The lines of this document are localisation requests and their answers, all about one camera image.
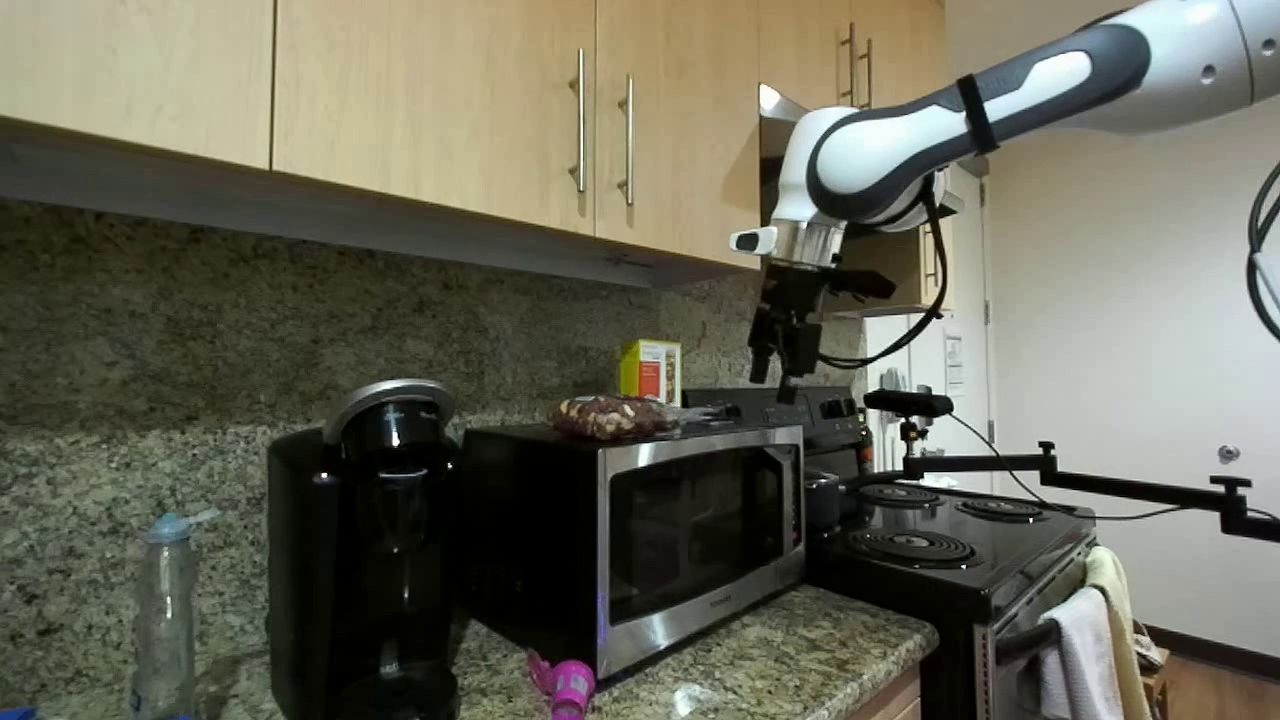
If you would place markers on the black electric stove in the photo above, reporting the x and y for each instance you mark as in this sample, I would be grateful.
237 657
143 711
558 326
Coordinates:
982 568

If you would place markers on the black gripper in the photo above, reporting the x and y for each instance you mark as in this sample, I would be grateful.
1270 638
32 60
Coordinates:
784 326

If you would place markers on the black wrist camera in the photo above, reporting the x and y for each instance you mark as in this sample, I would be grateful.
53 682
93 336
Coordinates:
859 280

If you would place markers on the dark snack sachet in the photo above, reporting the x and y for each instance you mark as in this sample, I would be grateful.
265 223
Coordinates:
610 416

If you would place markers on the pink coffee pod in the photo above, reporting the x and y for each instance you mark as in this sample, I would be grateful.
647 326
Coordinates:
565 684

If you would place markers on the black pod coffee maker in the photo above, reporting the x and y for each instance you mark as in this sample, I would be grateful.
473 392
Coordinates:
363 618

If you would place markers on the clear plastic water bottle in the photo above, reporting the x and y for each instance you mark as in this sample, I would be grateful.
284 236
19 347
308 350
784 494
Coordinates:
167 618

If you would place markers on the yellow hanging towel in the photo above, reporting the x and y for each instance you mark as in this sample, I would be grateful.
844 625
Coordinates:
1106 572

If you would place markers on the wooden upper cabinets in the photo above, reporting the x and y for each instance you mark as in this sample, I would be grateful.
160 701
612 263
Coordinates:
574 139

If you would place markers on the Trader Joe's snack box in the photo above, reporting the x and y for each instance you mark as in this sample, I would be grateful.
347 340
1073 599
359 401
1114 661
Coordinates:
649 370

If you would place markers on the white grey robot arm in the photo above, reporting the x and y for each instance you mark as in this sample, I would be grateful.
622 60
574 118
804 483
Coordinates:
874 170

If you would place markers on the white hanging towel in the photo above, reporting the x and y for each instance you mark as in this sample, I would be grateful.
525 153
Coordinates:
1077 674

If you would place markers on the stainless steel microwave oven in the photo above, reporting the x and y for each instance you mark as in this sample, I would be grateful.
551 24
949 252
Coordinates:
619 553

